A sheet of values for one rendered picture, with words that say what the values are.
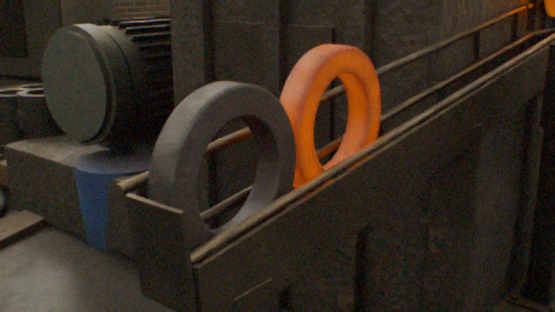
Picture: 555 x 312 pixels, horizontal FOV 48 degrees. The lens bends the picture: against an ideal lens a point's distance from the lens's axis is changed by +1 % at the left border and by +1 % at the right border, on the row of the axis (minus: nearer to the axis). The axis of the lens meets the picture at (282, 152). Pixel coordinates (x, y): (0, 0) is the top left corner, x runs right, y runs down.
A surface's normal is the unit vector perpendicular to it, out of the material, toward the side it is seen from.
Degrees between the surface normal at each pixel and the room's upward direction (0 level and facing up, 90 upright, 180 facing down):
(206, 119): 90
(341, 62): 90
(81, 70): 90
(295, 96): 62
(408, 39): 90
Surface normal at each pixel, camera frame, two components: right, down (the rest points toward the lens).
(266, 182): -0.57, -0.17
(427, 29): -0.62, 0.21
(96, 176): -0.27, 0.33
